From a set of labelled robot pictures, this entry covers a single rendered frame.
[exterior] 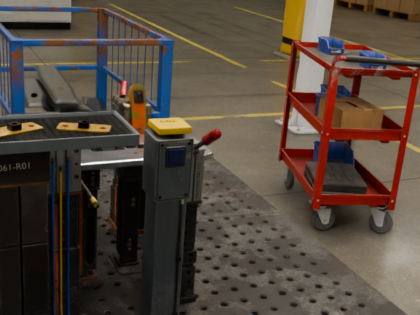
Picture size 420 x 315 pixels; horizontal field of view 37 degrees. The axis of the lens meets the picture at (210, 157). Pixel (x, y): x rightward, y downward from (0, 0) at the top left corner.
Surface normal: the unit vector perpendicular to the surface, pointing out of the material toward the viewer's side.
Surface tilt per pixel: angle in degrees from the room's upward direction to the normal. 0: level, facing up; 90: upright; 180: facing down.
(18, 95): 90
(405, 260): 0
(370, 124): 90
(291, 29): 90
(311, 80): 90
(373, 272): 0
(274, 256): 0
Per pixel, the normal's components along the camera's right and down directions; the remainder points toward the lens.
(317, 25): 0.41, 0.33
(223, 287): 0.07, -0.94
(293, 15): -0.90, 0.08
